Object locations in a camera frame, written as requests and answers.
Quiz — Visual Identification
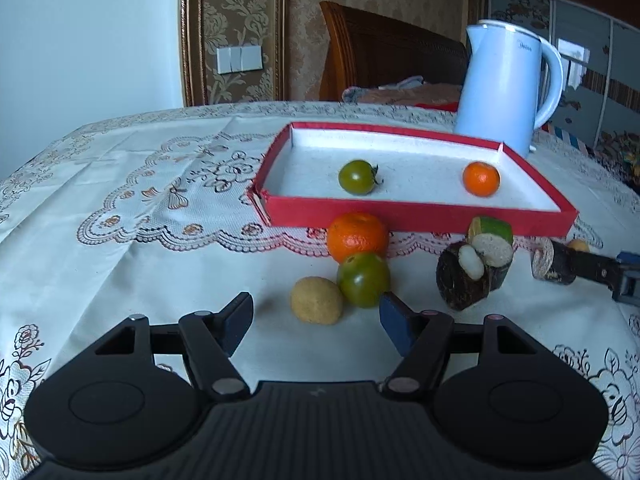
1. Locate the wooden headboard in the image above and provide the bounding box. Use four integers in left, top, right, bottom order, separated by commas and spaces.
319, 0, 471, 102

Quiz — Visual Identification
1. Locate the tan round fruit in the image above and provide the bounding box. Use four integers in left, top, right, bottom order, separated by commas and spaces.
290, 276, 345, 325

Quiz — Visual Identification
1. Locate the white wall switch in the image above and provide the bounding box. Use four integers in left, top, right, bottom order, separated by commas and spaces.
217, 44, 264, 74

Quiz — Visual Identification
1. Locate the striped colourful cloth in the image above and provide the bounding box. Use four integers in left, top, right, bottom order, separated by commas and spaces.
542, 124, 597, 155

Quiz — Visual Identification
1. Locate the dark chunk with tan face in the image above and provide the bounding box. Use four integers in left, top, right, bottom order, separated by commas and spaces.
531, 237, 576, 286

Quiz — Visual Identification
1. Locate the gilded wall panel frame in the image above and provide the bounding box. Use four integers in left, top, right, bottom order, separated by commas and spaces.
179, 0, 286, 107

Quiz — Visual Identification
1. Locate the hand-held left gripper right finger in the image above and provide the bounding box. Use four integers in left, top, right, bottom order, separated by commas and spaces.
378, 291, 547, 401

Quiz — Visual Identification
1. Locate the patterned sliding wardrobe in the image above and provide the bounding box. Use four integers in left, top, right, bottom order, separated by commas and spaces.
484, 0, 640, 151

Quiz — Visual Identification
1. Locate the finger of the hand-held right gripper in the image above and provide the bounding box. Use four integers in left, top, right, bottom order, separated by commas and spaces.
564, 244, 640, 305

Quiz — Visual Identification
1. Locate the white electric kettle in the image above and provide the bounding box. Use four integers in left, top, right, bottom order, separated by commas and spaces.
452, 19, 565, 160

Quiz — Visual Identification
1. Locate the red cardboard tray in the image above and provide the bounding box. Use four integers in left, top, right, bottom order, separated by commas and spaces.
246, 121, 580, 237

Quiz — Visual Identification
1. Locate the crumpled bedding pile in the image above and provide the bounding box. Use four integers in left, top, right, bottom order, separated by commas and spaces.
341, 75, 461, 111

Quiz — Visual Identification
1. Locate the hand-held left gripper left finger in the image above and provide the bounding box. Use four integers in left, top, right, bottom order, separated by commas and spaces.
94, 291, 256, 402

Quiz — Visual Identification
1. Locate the small orange tangerine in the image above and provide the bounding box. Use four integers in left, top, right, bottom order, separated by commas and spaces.
461, 161, 501, 197

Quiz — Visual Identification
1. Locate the green tomato with stem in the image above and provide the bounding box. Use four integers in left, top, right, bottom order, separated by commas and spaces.
338, 159, 385, 196

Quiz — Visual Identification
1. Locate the large orange tangerine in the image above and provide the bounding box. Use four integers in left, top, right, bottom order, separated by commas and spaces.
326, 212, 390, 265

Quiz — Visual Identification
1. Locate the green fruit chunk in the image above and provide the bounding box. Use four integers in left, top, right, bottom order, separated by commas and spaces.
467, 216, 514, 246

